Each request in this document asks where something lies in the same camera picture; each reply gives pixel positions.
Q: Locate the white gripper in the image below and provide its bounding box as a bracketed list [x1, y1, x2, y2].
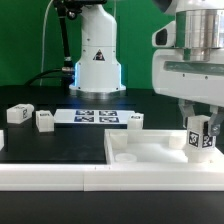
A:
[152, 49, 224, 136]

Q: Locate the white square tabletop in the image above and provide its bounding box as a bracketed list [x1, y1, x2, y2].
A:
[104, 129, 224, 164]

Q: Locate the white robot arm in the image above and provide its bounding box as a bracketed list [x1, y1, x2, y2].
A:
[70, 0, 224, 136]

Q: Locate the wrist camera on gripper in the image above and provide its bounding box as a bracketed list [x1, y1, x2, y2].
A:
[152, 21, 176, 48]

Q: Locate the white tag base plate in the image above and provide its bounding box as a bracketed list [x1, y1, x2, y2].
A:
[54, 109, 134, 124]

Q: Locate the black cable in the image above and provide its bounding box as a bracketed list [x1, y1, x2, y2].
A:
[23, 68, 75, 87]

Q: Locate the white cable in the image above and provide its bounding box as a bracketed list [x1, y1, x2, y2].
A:
[39, 0, 55, 78]

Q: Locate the white obstacle wall front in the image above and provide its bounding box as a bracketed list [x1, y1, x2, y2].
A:
[0, 163, 224, 191]

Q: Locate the white obstacle wall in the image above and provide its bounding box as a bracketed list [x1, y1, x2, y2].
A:
[0, 130, 4, 151]
[0, 163, 224, 191]

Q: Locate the white obstacle wall left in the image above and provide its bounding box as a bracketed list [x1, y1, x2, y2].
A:
[0, 130, 4, 151]

